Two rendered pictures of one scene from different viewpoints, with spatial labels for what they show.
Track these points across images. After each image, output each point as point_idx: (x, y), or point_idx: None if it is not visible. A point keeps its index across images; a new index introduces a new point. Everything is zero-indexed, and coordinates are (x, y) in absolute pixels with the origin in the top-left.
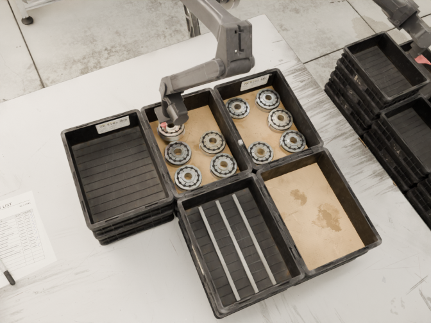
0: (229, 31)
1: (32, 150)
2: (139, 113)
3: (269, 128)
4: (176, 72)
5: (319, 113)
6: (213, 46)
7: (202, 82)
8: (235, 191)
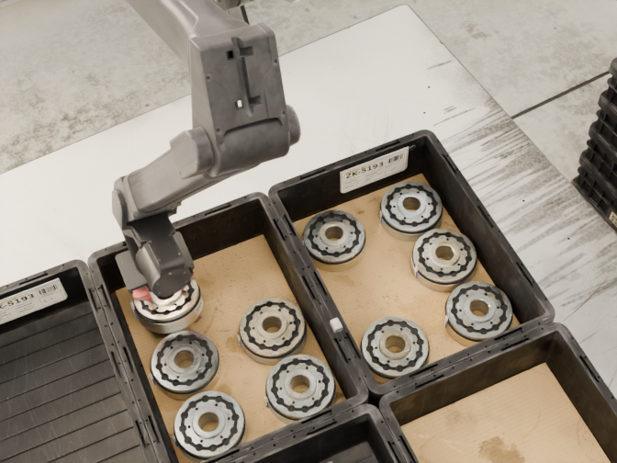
0: (209, 54)
1: None
2: (84, 270)
3: (417, 281)
4: None
5: (554, 230)
6: (284, 90)
7: (186, 189)
8: (332, 455)
